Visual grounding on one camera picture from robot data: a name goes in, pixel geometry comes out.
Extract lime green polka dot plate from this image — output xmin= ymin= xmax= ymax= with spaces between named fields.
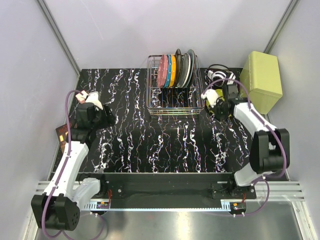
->
xmin=205 ymin=89 xmax=223 ymax=115

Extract orange polka dot plate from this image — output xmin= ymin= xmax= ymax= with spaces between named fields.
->
xmin=169 ymin=54 xmax=177 ymax=88

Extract blue polka dot plate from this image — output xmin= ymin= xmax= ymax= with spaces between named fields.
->
xmin=164 ymin=54 xmax=172 ymax=88

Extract pink polka dot plate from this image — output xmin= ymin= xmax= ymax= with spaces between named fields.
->
xmin=157 ymin=54 xmax=169 ymax=89

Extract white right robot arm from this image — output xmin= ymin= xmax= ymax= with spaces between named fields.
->
xmin=202 ymin=84 xmax=290 ymax=199

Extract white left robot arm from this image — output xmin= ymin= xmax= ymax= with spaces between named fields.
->
xmin=31 ymin=102 xmax=116 ymax=231

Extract black and white headphones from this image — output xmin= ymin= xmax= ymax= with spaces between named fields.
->
xmin=205 ymin=63 xmax=236 ymax=85

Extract pink dice cube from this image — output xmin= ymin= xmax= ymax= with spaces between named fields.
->
xmin=75 ymin=90 xmax=89 ymax=104

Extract dark cover book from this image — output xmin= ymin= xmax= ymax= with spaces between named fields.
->
xmin=55 ymin=124 xmax=68 ymax=153

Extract lime green box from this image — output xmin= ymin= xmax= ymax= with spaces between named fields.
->
xmin=239 ymin=51 xmax=283 ymax=115

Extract grey-green plate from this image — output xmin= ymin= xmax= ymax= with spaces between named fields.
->
xmin=180 ymin=50 xmax=193 ymax=88

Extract teal rimmed plate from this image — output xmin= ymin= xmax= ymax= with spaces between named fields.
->
xmin=187 ymin=49 xmax=198 ymax=88

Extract dark brown rimmed plate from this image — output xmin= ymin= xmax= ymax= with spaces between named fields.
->
xmin=174 ymin=48 xmax=182 ymax=88

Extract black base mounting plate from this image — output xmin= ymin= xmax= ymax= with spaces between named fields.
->
xmin=72 ymin=171 xmax=257 ymax=203

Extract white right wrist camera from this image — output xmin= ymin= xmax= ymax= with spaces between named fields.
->
xmin=201 ymin=89 xmax=220 ymax=108

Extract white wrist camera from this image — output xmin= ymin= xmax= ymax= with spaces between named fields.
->
xmin=201 ymin=89 xmax=220 ymax=108
xmin=85 ymin=91 xmax=103 ymax=110

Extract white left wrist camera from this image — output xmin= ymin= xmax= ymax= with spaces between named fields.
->
xmin=85 ymin=91 xmax=103 ymax=110

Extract chrome wire dish rack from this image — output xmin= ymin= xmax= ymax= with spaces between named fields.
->
xmin=145 ymin=55 xmax=205 ymax=116

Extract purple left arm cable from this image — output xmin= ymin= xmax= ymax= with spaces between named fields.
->
xmin=41 ymin=89 xmax=106 ymax=238

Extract aluminium frame rail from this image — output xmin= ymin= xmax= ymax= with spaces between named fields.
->
xmin=35 ymin=0 xmax=81 ymax=78

